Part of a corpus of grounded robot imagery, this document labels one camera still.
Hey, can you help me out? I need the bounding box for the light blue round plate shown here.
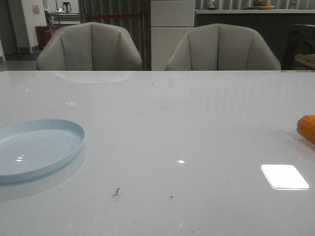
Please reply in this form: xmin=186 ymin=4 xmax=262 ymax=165
xmin=0 ymin=119 xmax=85 ymax=184

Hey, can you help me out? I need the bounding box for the right beige upholstered chair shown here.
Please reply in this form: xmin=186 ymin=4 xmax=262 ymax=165
xmin=165 ymin=24 xmax=281 ymax=71

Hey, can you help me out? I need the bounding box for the beige upholstered chair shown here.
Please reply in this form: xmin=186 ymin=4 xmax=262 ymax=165
xmin=36 ymin=22 xmax=142 ymax=71
xmin=165 ymin=24 xmax=281 ymax=71

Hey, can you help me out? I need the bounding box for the left beige upholstered chair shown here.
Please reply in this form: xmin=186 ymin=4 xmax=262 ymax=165
xmin=36 ymin=22 xmax=142 ymax=71

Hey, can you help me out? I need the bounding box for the white cabinet with drawers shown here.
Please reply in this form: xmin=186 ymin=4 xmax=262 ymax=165
xmin=151 ymin=0 xmax=195 ymax=71

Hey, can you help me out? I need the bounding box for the red barrier belt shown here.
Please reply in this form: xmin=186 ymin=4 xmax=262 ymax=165
xmin=87 ymin=13 xmax=143 ymax=19

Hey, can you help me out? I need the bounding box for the red bin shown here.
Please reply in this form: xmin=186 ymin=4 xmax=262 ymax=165
xmin=35 ymin=26 xmax=54 ymax=50

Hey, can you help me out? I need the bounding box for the folding metal chair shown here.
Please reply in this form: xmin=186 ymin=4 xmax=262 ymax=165
xmin=44 ymin=9 xmax=59 ymax=30

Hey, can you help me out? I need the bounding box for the grey counter with white top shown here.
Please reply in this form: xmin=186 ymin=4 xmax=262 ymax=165
xmin=194 ymin=9 xmax=315 ymax=62

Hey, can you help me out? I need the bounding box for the fruit bowl on counter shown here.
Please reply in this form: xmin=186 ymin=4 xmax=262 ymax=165
xmin=252 ymin=0 xmax=275 ymax=10

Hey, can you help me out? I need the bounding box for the beige cushion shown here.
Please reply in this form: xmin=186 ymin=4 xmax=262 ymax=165
xmin=294 ymin=54 xmax=315 ymax=70

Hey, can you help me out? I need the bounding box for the dark wooden chair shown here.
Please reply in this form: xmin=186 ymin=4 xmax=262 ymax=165
xmin=281 ymin=24 xmax=315 ymax=70

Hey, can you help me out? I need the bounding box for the pink wall notice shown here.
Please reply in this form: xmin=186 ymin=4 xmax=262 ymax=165
xmin=32 ymin=5 xmax=40 ymax=15

